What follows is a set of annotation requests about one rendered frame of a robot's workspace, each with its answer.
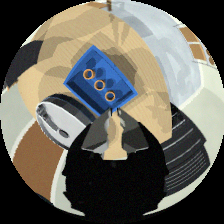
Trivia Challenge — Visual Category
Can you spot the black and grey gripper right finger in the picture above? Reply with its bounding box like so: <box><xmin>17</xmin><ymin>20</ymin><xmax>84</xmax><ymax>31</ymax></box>
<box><xmin>117</xmin><ymin>107</ymin><xmax>169</xmax><ymax>177</ymax></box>

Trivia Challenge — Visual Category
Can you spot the blue crate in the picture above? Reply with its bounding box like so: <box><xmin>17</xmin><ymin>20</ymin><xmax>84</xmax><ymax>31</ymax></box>
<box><xmin>63</xmin><ymin>45</ymin><xmax>138</xmax><ymax>116</ymax></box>

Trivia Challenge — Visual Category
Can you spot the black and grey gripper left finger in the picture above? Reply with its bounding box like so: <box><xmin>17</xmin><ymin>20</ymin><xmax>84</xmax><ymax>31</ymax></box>
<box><xmin>62</xmin><ymin>108</ymin><xmax>112</xmax><ymax>176</ymax></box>

